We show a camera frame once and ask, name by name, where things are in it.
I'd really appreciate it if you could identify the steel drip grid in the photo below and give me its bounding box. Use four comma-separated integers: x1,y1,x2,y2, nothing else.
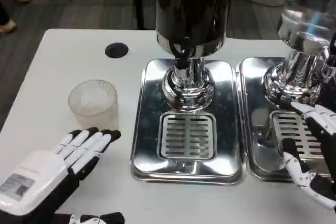
271,110,336,162
156,111,218,160

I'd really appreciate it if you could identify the chrome dispenser tap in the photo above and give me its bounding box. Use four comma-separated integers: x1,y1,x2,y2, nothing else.
320,36,336,83

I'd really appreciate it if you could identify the clear drink dispenser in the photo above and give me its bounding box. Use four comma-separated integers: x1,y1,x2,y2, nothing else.
262,0,336,110

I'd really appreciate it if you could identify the black dispenser tap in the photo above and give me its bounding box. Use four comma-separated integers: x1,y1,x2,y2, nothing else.
169,37,195,74

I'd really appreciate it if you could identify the clear ribbed glass cup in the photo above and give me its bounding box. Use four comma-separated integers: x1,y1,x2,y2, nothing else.
68,79,119,131

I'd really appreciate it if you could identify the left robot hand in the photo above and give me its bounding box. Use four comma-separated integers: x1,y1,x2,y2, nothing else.
0,126,125,224

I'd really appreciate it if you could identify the steel drip tray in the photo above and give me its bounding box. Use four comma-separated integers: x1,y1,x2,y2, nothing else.
236,56,336,183
130,57,248,183

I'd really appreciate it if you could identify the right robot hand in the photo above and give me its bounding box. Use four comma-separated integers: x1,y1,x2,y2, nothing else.
281,102,336,210

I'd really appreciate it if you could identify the black cable grommet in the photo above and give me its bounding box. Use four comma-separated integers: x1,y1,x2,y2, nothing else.
104,42,130,59

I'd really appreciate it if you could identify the dark drink dispenser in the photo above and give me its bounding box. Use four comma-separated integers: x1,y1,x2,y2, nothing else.
154,0,234,111

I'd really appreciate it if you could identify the black furniture frame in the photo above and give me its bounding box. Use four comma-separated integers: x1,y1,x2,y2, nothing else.
48,0,159,31

